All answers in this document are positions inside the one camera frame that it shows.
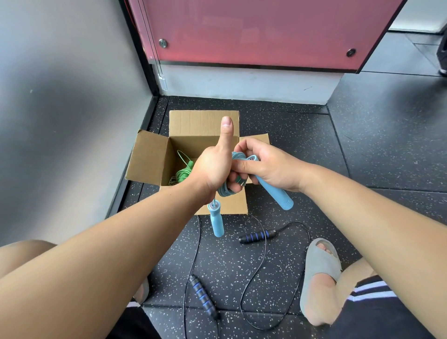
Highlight black wall edge trim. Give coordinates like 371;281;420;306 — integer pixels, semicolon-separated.
106;0;161;217

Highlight person's left forearm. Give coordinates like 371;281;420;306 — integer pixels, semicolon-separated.
0;178;210;339

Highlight black jump rope blue-striped handles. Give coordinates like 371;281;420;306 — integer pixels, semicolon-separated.
181;215;312;339

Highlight black gym equipment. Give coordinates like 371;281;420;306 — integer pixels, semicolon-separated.
436;36;447;77

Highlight light blue jump rope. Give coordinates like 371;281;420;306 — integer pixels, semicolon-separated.
207;151;295;238

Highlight person's left hand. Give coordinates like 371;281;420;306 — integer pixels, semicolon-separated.
188;116;249;202

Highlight black white-striped shorts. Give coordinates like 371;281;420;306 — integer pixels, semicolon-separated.
106;276;437;339

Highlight person's right forearm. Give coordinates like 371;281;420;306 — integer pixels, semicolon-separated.
298;164;447;339

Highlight grey right slipper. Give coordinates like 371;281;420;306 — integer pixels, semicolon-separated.
299;238;343;322

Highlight thin blind pull cord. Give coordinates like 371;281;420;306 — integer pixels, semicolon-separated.
138;0;168;92

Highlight green jump rope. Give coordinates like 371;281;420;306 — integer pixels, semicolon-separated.
169;150;196;186

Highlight person's right hand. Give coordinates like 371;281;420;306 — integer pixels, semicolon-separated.
229;136;317;193

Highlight pink glass panel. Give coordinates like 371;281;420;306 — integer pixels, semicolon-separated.
128;0;408;74

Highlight brown cardboard box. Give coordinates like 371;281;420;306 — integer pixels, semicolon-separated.
124;110;271;216

